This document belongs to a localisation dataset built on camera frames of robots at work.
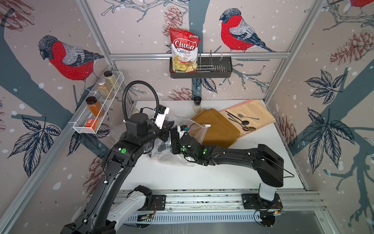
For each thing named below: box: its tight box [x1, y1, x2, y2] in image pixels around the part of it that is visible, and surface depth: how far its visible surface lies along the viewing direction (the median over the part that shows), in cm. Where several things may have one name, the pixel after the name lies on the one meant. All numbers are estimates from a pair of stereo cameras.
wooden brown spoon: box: [238, 122, 257, 132], surface depth 103 cm
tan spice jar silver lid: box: [96, 77, 114, 100], surface depth 76 cm
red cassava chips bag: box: [169, 27, 201, 73], surface depth 80 cm
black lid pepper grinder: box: [193, 96, 203, 114], surface depth 109 cm
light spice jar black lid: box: [103, 70, 120, 90], surface depth 81 cm
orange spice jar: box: [85, 96, 105, 117], surface depth 69 cm
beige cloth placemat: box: [219, 99, 277, 138], surface depth 113 cm
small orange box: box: [84, 117, 99, 131], surface depth 68 cm
